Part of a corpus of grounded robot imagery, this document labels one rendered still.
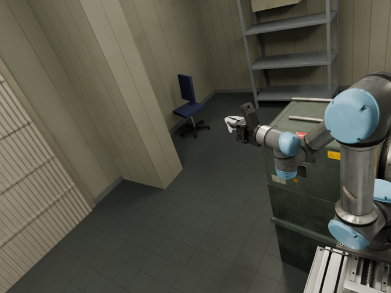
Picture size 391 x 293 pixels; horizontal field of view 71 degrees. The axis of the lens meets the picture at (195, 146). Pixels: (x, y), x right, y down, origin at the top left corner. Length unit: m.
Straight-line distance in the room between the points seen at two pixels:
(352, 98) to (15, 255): 3.39
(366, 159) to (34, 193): 3.16
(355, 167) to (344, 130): 0.13
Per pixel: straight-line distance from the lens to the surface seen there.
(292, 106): 1.91
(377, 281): 1.21
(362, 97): 0.72
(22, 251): 3.61
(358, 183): 0.87
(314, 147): 1.08
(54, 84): 3.49
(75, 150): 3.63
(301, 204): 1.88
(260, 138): 1.03
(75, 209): 3.74
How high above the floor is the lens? 2.13
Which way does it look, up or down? 31 degrees down
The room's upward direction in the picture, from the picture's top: 18 degrees counter-clockwise
